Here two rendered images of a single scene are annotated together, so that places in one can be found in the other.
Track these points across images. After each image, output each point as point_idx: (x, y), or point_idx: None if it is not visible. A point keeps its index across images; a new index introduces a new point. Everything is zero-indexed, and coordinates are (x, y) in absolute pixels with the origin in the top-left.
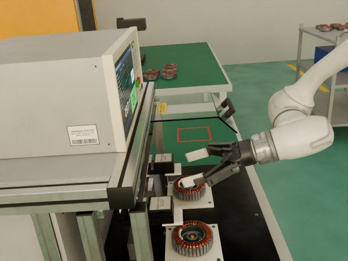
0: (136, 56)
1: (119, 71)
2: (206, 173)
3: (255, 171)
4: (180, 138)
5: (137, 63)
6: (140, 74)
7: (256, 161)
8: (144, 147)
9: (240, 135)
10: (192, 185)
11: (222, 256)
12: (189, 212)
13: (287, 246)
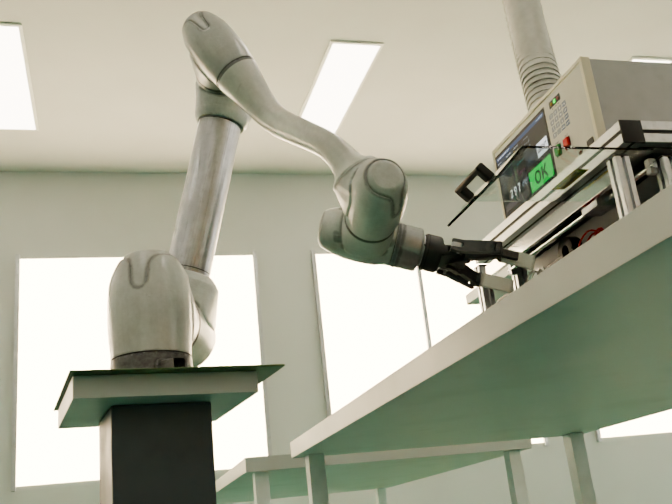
0: (569, 108)
1: (504, 158)
2: (478, 273)
3: (455, 330)
4: None
5: (572, 116)
6: (587, 124)
7: (418, 266)
8: (511, 228)
9: (553, 264)
10: (499, 290)
11: None
12: None
13: (383, 379)
